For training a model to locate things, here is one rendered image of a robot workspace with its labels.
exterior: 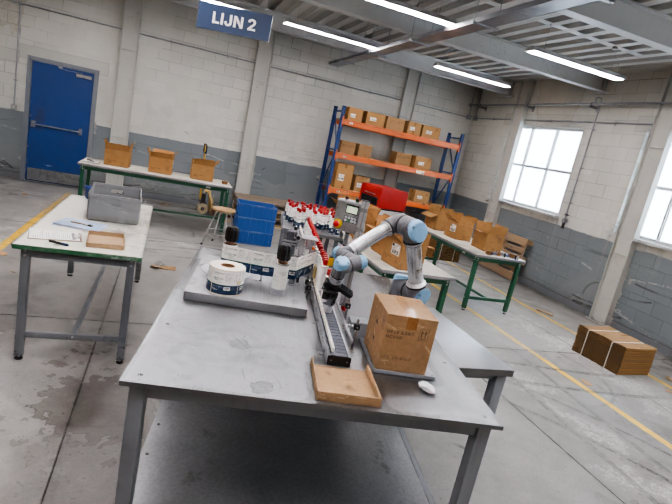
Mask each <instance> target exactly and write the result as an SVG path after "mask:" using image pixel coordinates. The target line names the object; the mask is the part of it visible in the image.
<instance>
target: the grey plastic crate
mask: <svg viewBox="0 0 672 504"><path fill-rule="evenodd" d="M112 189H113V190H120V191H124V194H119V193H112V192H111V190H112ZM141 204H142V189H141V188H134V187H127V186H120V185H113V184H107V183H100V182H94V183H93V185H92V187H91V189H90V190H89V192H88V204H87V214H86V218H87V219H88V220H95V221H103V222H111V223H120V224H128V225H138V223H139V219H140V210H141Z"/></svg>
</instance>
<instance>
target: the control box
mask: <svg viewBox="0 0 672 504"><path fill-rule="evenodd" d="M347 204H351V205H355V206H359V211H358V216H356V215H352V214H349V213H345V212H346V207H347ZM361 205H362V204H361V202H359V203H356V202H355V201H354V200H350V199H349V200H345V198H338V202H337V207H336V212H335V217H334V221H335V220H337V221H339V226H337V227H335V226H334V225H333V226H332V228H334V229H337V230H340V231H344V232H347V233H350V234H354V235H355V233H356V231H357V224H358V219H359V215H360V212H361ZM344 215H347V216H351V217H354V218H357V223H356V225H355V224H352V223H348V222H345V221H343V219H344ZM334 221H333V222H334Z"/></svg>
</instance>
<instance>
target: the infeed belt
mask: <svg viewBox="0 0 672 504"><path fill-rule="evenodd" d="M314 292H315V296H316V300H317V304H318V308H319V311H320V315H321V319H322V323H323V327H324V331H325V335H326V338H327V342H328V346H329V350H330V354H331V356H338V357H345V358H349V356H348V353H347V350H346V347H345V344H344V341H343V338H342V335H341V332H340V329H339V326H338V323H337V320H336V317H335V314H334V311H333V308H332V313H331V314H326V313H325V315H326V319H327V322H328V326H329V329H330V333H331V336H332V340H333V343H334V347H335V350H334V352H332V351H331V348H330V344H329V340H328V336H327V333H326V329H325V325H324V321H323V318H322V314H321V310H320V306H319V303H318V299H317V295H316V291H315V289H314Z"/></svg>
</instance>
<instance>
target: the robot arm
mask: <svg viewBox="0 0 672 504"><path fill-rule="evenodd" d="M393 234H399V235H401V236H402V239H403V244H404V245H406V256H407V269H408V275H405V274H395V275H394V278H393V281H392V284H391V287H390V290H389V295H397V296H403V297H408V298H414V299H420V300H421V301H422V302H423V304H425V303H427V301H428V300H429V298H430V296H431V292H430V290H429V289H428V288H426V281H425V280H424V279H423V267H422V249H421V244H422V243H423V242H424V240H425V239H426V236H427V234H428V229H427V226H426V224H425V223H424V222H422V221H421V220H419V219H415V218H413V217H410V216H408V215H405V214H398V215H394V216H391V217H389V218H387V219H385V220H383V221H382V222H381V224H380V225H378V226H377V227H375V228H373V229H372V230H370V231H369V232H367V233H365V234H364V235H362V236H360V237H359V238H357V239H355V240H354V241H352V242H350V243H349V244H347V245H345V246H344V247H340V246H337V247H335V248H334V249H333V251H332V256H333V258H334V259H335V261H334V263H333V267H332V270H331V273H330V276H329V277H326V279H325V282H324V283H323V286H322V289H323V293H322V297H321V298H323V299H324V300H326V301H323V302H322V303H323V304H324V305H327V306H328V307H329V308H330V307H332V306H333V305H334V304H335V301H336V299H337V297H338V292H340V293H342V294H343V295H345V296H346V297H347V298H349V299H350V298H352V297H353V291H352V290H351V289H349V288H348V287H346V286H345V285H344V284H342V283H343V280H344V277H345V275H346V274H347V273H351V272H354V271H358V270H362V269H364V268H366V267H367V265H368V260H367V258H366V256H365V255H358V256H357V254H359V253H360V252H362V251H364V250H365V249H367V248H368V247H370V246H372V245H373V244H375V243H377V242H378V241H380V240H381V239H383V238H385V237H386V236H391V235H393Z"/></svg>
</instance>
